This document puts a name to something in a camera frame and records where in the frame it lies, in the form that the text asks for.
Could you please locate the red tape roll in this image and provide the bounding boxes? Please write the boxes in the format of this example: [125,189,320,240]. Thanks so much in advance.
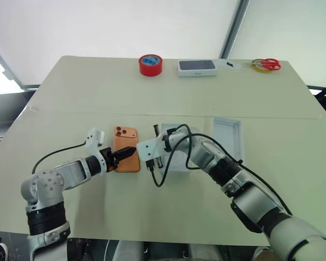
[138,53,164,77]

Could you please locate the white box with phone print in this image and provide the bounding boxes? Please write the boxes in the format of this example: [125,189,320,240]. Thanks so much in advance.
[177,59,220,78]

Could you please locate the small clear bag black part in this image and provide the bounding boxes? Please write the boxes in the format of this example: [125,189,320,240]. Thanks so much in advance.
[219,59,242,71]

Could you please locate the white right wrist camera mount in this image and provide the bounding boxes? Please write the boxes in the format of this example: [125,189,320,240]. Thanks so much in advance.
[136,134,170,163]

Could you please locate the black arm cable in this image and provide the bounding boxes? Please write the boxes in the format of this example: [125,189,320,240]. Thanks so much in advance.
[32,140,88,175]
[145,123,293,216]

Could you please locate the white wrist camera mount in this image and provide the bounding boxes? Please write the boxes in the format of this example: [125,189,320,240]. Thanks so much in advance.
[84,127,110,175]
[136,134,170,163]

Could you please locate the thin yellow tape roll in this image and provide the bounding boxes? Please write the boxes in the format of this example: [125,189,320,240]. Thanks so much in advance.
[250,58,273,74]

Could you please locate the white phone box lid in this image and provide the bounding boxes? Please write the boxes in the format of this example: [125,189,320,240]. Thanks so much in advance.
[211,116,246,161]

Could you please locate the grey rounded shape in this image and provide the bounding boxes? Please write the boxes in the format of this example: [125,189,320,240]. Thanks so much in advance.
[186,243,224,261]
[112,240,147,261]

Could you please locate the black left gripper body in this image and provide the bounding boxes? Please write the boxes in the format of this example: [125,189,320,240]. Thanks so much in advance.
[99,147,120,173]

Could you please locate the red handled scissors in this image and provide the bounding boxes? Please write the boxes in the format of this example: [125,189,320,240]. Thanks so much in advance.
[243,57,282,71]

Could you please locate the white phone box base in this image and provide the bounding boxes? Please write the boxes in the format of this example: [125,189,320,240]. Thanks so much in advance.
[160,122,199,173]

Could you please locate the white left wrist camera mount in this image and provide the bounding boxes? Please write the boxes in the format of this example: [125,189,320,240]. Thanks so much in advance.
[84,127,110,175]

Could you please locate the orange smartphone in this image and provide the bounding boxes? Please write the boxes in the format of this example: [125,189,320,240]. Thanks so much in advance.
[113,126,141,173]

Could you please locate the grey metal frame pole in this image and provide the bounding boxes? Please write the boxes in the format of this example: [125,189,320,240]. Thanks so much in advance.
[221,0,251,60]

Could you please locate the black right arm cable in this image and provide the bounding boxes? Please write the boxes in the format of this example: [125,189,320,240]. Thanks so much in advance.
[145,123,293,216]

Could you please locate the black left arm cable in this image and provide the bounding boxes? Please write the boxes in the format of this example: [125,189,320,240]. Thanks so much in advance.
[32,140,88,175]

